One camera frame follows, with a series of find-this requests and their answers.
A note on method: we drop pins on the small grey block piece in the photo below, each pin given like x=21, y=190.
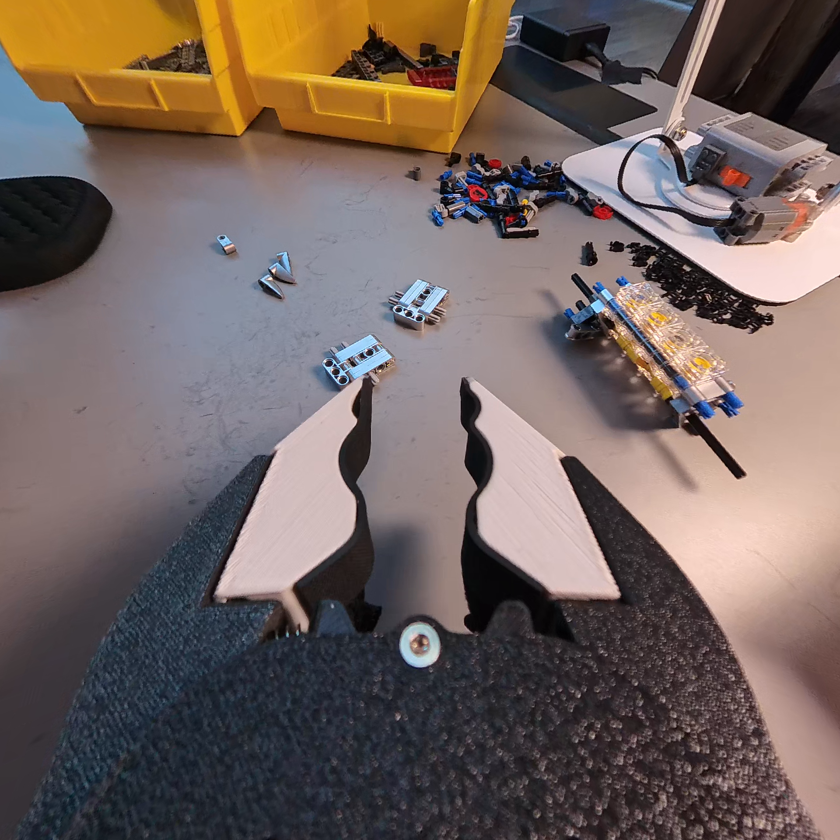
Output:
x=227, y=243

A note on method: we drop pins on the grey desk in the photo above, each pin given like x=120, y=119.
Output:
x=171, y=394

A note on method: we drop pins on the yellow bin with black parts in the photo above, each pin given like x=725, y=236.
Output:
x=355, y=118

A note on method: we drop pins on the small grey beam assembly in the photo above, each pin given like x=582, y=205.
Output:
x=418, y=303
x=357, y=361

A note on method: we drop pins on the black flat mat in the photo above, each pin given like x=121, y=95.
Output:
x=565, y=105

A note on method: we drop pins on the red building part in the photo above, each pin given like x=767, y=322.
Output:
x=433, y=78

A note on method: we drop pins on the pile of small coloured pieces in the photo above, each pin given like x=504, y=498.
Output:
x=505, y=197

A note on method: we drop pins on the pile of grey building parts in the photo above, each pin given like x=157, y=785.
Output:
x=171, y=57

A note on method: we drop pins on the black dimpled pad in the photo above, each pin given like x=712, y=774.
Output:
x=46, y=230

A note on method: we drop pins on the yellow bin with grey parts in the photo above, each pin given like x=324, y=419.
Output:
x=131, y=105

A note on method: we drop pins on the grey battery box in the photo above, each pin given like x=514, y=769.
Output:
x=761, y=147

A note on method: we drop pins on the black office chair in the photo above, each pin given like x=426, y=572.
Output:
x=775, y=53

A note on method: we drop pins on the pile of black building parts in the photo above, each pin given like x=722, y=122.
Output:
x=374, y=55

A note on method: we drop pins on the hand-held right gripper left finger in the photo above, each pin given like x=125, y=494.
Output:
x=295, y=525

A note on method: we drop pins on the grey toy motor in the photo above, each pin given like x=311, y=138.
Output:
x=775, y=221

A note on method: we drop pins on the pile of black pins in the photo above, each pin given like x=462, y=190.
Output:
x=696, y=289

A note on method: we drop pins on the clear yellow gear assembly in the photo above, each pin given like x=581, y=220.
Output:
x=656, y=341

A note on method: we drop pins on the black power adapter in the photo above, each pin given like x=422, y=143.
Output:
x=565, y=37

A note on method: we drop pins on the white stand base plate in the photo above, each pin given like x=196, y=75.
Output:
x=604, y=184

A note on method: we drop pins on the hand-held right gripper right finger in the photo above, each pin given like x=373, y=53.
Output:
x=538, y=525

